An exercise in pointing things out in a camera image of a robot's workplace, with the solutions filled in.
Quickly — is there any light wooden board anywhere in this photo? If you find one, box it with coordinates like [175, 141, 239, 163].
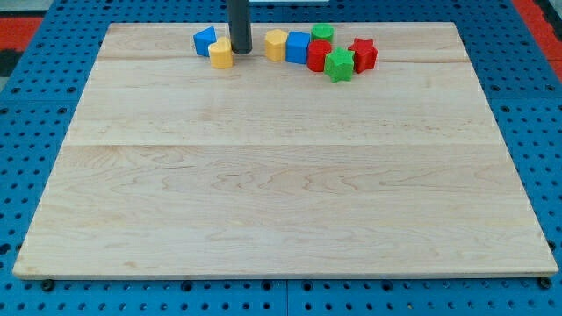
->
[13, 22, 558, 280]

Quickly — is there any yellow heart block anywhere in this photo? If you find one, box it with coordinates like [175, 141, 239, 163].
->
[208, 37, 234, 69]

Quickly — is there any blue triangle block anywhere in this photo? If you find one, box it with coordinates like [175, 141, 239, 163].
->
[193, 26, 217, 57]

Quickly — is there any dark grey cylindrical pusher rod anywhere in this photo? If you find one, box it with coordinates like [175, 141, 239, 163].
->
[226, 0, 253, 54]

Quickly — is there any red cylinder block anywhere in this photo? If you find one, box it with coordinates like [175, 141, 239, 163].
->
[306, 39, 332, 72]

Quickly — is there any blue cube block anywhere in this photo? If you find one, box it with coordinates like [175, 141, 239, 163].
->
[285, 31, 311, 64]

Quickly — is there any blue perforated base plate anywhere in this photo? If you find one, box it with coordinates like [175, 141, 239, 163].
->
[1, 0, 561, 315]

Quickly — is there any red star block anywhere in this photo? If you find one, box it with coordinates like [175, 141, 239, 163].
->
[348, 38, 378, 74]

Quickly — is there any green cylinder block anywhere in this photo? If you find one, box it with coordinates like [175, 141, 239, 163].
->
[311, 23, 335, 43]

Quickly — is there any green star block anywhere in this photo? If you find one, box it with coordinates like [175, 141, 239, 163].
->
[324, 47, 355, 83]

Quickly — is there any yellow hexagon block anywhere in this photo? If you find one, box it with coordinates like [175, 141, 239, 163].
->
[264, 29, 288, 61]

